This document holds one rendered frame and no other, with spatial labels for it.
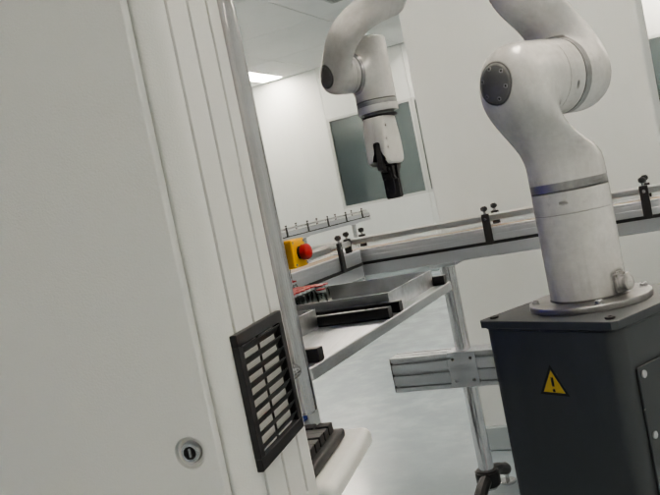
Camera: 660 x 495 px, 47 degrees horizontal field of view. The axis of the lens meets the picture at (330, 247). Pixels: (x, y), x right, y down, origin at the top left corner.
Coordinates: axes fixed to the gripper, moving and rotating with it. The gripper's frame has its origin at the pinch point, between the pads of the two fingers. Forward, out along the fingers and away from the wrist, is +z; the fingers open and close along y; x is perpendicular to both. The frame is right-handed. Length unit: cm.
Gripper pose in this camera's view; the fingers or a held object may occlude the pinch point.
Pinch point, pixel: (393, 189)
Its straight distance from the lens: 160.8
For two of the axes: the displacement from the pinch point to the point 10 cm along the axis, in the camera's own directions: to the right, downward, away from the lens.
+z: 2.0, 9.8, 0.5
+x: 8.9, -1.6, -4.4
